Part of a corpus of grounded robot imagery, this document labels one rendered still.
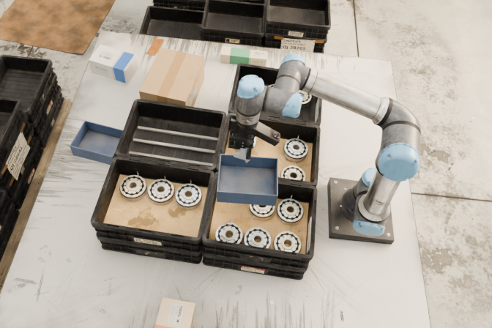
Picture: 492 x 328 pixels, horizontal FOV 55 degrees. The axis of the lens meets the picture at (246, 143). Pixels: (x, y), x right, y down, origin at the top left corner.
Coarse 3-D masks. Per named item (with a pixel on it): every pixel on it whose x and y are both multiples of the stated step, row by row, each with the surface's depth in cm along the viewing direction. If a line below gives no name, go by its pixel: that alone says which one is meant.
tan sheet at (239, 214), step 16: (224, 208) 187; (240, 208) 187; (304, 208) 189; (240, 224) 183; (256, 224) 184; (272, 224) 184; (304, 224) 185; (256, 240) 180; (272, 240) 180; (304, 240) 181
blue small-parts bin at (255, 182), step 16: (224, 160) 166; (240, 160) 166; (256, 160) 166; (272, 160) 165; (224, 176) 166; (240, 176) 167; (256, 176) 167; (272, 176) 167; (224, 192) 155; (240, 192) 163; (256, 192) 163; (272, 192) 164
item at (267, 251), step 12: (216, 180) 182; (312, 216) 176; (204, 228) 170; (312, 228) 173; (204, 240) 167; (216, 240) 168; (312, 240) 172; (252, 252) 168; (264, 252) 167; (276, 252) 167; (288, 252) 167; (312, 252) 168
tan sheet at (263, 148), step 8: (256, 144) 206; (264, 144) 206; (280, 144) 207; (312, 144) 208; (232, 152) 202; (256, 152) 203; (264, 152) 204; (272, 152) 204; (280, 152) 204; (280, 160) 202; (288, 160) 202; (304, 160) 202; (280, 168) 199; (304, 168) 200
